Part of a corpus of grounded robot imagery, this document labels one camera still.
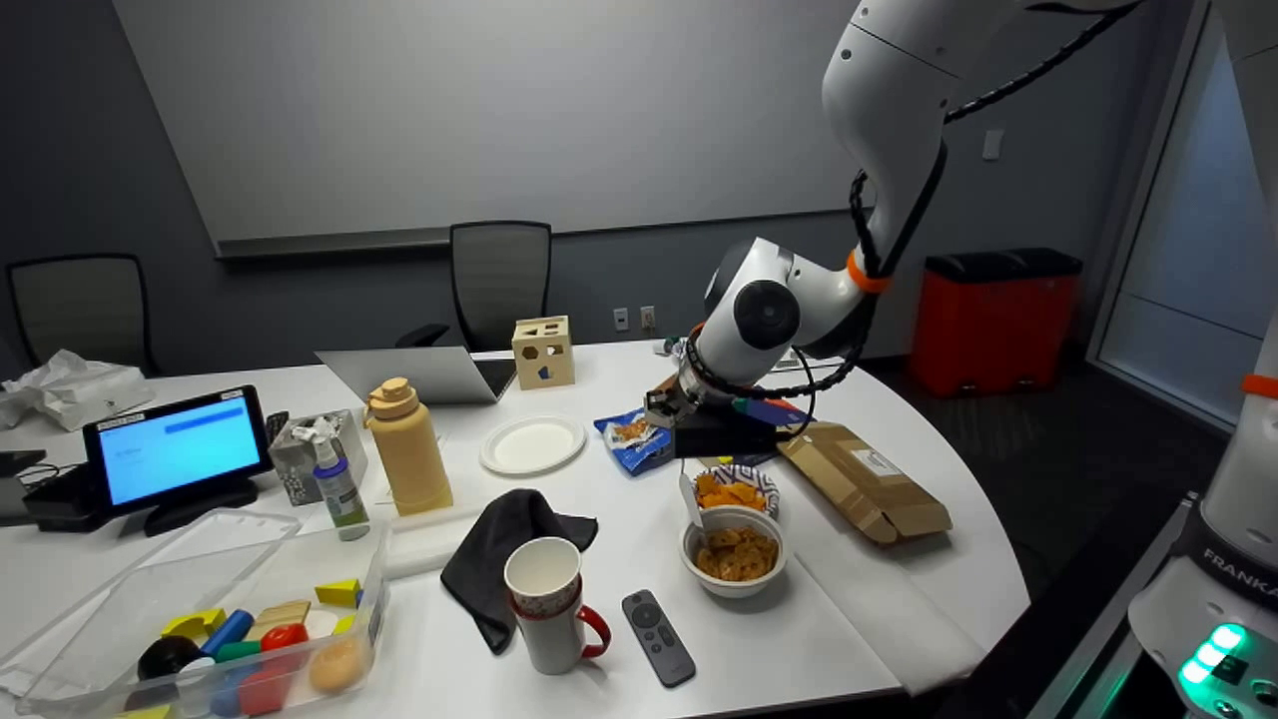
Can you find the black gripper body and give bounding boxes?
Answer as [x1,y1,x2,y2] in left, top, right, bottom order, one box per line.
[674,403,777,457]

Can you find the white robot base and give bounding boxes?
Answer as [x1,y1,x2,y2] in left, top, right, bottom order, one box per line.
[1126,0,1278,719]

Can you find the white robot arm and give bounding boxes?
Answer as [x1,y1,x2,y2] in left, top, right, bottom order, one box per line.
[648,0,1137,457]

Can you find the patterned paper bowl with chips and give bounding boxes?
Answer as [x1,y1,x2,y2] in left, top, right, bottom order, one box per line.
[680,457,777,516]

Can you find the white bowl with cereal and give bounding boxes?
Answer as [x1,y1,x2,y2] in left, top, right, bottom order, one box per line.
[683,507,785,600]

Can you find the blue snack packet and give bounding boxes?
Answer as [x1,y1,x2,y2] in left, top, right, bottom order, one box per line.
[596,407,674,473]

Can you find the brown cardboard box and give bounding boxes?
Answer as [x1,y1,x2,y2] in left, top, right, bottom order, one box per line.
[777,421,952,547]

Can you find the white round plate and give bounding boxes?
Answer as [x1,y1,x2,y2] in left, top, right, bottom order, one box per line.
[478,420,584,477]

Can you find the wooden shape sorter cube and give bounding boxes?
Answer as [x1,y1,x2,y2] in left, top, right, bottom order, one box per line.
[511,315,575,392]

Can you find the black remote control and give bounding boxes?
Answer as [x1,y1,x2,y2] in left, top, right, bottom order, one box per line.
[623,592,695,686]

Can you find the office chair right near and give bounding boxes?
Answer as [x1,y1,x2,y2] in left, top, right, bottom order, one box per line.
[449,218,552,351]

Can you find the open laptop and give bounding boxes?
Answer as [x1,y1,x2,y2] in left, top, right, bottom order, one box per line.
[321,347,514,407]

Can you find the black cloth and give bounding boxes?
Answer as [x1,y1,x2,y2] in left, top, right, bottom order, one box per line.
[439,488,599,656]

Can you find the red trash bin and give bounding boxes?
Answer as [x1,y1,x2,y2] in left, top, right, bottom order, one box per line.
[912,246,1084,394]

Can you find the tan water bottle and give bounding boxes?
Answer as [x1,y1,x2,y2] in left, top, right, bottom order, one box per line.
[367,376,457,516]

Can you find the small spray bottle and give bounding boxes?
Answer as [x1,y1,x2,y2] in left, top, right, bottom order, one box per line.
[312,420,367,540]

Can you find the white whiteboard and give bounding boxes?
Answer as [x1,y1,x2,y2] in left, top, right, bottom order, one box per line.
[113,0,856,255]

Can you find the clear plastic toy bin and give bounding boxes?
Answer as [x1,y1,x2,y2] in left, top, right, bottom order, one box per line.
[0,512,389,719]

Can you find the tablet with blue screen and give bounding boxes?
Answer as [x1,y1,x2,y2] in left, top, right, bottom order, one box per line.
[84,382,268,516]

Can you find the office chair far end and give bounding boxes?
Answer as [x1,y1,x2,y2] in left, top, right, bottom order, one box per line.
[9,251,156,371]

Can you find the crumpled white plastic bag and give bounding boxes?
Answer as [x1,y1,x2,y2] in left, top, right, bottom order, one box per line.
[0,347,148,432]

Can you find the white mug red handle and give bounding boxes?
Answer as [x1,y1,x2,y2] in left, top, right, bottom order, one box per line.
[503,533,611,673]

